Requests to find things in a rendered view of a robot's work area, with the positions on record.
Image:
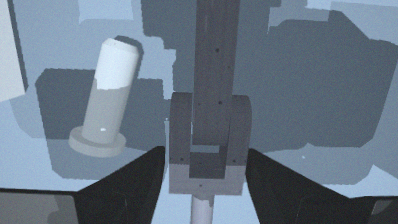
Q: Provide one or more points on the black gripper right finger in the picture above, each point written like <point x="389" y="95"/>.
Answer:
<point x="280" y="195"/>

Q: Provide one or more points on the grey headed pin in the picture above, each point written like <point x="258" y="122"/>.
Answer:
<point x="99" y="136"/>

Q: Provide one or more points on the dark grey flat bar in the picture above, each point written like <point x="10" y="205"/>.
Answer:
<point x="215" y="51"/>

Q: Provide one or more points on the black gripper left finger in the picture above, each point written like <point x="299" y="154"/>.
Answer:
<point x="127" y="196"/>

